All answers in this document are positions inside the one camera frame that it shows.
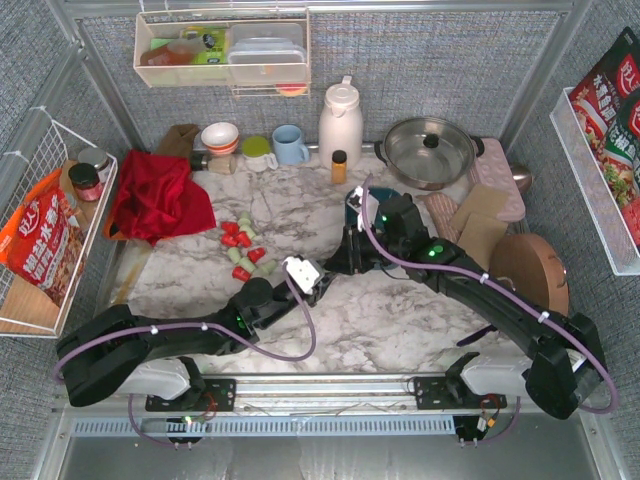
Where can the white orange striped bowl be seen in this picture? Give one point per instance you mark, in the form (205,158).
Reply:
(221,138)

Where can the brown cardboard sheet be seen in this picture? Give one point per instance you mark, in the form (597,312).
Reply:
(480,236)
(484,200)

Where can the clear plastic container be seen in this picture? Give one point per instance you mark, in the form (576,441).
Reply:
(267,53)

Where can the red snack bag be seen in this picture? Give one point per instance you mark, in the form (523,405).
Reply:
(40,243)

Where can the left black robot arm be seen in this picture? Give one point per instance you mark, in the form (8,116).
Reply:
(97,358)

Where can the cream wall storage box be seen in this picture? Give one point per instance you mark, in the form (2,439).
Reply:
(162,58)

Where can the pepper grinder bottle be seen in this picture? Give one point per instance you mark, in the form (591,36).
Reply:
(223,165)

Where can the pink egg tray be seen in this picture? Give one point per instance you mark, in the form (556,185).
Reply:
(492,169)

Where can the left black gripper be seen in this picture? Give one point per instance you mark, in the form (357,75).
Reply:
(323,281)

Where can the blue mug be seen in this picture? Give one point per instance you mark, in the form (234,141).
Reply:
(288,146)

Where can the silver lid jar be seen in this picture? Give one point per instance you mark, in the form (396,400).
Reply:
(98,159)

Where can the round wooden board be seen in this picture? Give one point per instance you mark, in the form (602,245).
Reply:
(529,265)

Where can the white wire side basket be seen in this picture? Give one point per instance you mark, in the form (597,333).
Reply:
(26,311)

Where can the red seasoning packet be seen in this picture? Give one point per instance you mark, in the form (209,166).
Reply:
(606,104)

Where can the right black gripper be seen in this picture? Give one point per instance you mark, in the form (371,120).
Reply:
(351,248)

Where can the white right wall basket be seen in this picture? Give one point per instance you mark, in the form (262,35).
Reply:
(613,233)

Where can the brown paper bag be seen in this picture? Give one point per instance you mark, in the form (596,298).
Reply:
(178,141)

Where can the teal storage basket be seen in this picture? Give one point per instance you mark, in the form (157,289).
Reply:
(381,194)

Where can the green lidded cup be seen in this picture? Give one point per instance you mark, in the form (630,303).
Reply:
(257,154)

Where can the dark lid jar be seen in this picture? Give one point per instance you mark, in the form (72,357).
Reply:
(86,182)

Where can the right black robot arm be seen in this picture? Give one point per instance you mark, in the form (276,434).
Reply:
(564,356)

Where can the red cloth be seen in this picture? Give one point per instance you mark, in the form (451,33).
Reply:
(157,199)

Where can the striped oven mitt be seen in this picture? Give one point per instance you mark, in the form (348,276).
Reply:
(441,209)

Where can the orange spice bottle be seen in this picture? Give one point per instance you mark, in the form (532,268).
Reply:
(338,167)

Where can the white thermos jug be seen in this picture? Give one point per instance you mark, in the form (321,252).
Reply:
(341,124)

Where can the stainless steel pot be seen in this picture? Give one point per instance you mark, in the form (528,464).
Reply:
(428,153)

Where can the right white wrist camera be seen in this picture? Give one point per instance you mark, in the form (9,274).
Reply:
(354,200)

